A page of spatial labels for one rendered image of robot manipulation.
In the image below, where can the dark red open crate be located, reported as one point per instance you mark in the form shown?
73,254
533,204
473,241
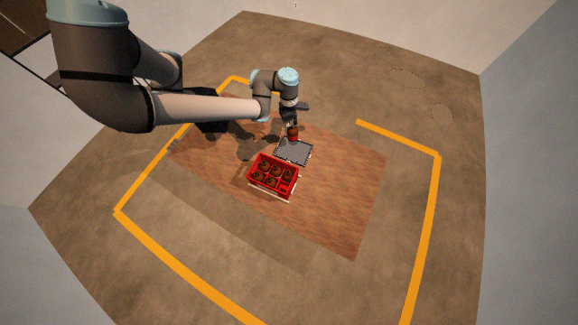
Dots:
282,186

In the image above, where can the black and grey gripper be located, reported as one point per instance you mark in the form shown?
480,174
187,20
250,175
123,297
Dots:
288,115

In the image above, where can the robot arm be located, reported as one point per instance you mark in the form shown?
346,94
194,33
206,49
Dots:
95,50

